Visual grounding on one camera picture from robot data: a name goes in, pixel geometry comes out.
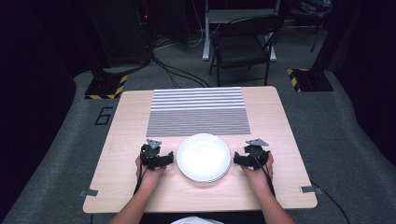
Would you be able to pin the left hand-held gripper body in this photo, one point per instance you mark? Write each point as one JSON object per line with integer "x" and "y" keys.
{"x": 150, "y": 155}

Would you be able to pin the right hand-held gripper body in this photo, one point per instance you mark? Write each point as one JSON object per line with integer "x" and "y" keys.
{"x": 257, "y": 155}

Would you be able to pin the person's left hand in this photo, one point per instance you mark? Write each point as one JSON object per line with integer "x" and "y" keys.
{"x": 149, "y": 177}

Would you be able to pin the person's right hand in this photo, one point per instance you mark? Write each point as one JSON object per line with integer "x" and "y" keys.
{"x": 260, "y": 177}

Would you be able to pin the grey white striped placemat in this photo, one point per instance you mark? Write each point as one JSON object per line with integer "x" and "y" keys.
{"x": 199, "y": 119}

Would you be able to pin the grey tape piece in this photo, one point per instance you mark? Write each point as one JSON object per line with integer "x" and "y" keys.
{"x": 89, "y": 193}
{"x": 309, "y": 189}

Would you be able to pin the person's white clothing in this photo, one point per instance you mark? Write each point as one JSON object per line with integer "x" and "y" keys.
{"x": 196, "y": 221}

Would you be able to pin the black stand base striped tape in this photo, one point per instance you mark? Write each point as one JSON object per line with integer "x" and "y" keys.
{"x": 311, "y": 81}
{"x": 104, "y": 88}

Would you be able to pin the black folding chair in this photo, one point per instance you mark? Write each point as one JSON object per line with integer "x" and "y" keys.
{"x": 239, "y": 46}

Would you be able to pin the dark equipment cabinet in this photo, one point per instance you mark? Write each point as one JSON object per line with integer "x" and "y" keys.
{"x": 121, "y": 31}

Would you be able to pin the cluttered dark side table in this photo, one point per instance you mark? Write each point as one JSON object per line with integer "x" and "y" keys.
{"x": 311, "y": 12}

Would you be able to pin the white metal desk frame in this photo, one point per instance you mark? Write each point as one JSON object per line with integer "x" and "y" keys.
{"x": 206, "y": 37}

